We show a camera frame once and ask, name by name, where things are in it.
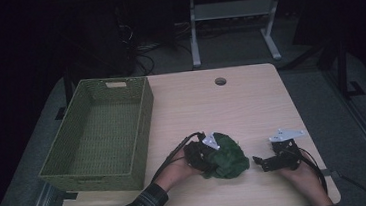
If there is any person's left hand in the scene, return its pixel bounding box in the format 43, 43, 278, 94
152, 146, 204, 194

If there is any black floor cable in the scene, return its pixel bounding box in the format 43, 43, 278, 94
335, 167, 366, 206

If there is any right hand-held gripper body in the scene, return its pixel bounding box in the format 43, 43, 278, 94
267, 125, 309, 174

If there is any black metal stand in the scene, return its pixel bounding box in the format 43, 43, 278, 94
314, 31, 366, 103

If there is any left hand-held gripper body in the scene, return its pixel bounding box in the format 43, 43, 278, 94
181, 131, 224, 175

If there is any right hand-held gripper black cable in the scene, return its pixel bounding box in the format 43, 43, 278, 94
296, 144, 329, 197

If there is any tangle of floor cables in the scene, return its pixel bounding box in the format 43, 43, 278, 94
117, 16, 196, 78

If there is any white metal table frame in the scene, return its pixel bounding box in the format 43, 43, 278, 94
174, 0, 337, 71

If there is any green plush dinosaur garment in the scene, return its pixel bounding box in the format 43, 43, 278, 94
198, 130, 252, 183

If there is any green woven basket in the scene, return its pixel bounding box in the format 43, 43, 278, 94
30, 73, 162, 200

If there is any person's right hand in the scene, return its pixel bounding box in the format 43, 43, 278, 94
277, 157, 326, 206

